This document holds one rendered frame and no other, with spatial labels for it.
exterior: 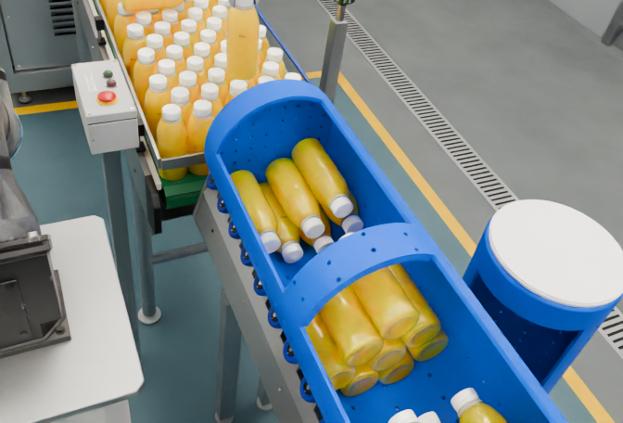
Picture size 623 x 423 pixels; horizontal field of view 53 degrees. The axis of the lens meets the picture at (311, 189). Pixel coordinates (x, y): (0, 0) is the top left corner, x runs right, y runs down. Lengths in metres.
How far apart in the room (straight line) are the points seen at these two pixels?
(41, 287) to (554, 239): 0.95
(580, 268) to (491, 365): 0.36
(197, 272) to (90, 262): 1.48
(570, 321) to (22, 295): 0.93
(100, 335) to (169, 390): 1.28
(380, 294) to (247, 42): 0.61
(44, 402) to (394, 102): 2.86
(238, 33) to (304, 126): 0.23
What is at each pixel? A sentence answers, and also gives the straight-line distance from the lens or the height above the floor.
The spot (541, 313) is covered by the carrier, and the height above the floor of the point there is 0.99.
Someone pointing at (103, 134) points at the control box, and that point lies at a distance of 1.35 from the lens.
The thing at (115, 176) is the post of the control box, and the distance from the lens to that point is 1.54.
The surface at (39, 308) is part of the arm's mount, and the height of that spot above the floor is 1.22.
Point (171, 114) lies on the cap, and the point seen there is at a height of 1.08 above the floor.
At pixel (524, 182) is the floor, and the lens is 3.21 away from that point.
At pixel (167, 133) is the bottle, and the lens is 1.37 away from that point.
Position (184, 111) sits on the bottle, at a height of 1.04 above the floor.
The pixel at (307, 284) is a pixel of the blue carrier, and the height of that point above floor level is 1.17.
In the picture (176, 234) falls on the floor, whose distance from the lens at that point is 2.56.
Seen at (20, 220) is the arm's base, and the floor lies 1.34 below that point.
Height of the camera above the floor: 1.88
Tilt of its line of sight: 42 degrees down
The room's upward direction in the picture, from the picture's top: 10 degrees clockwise
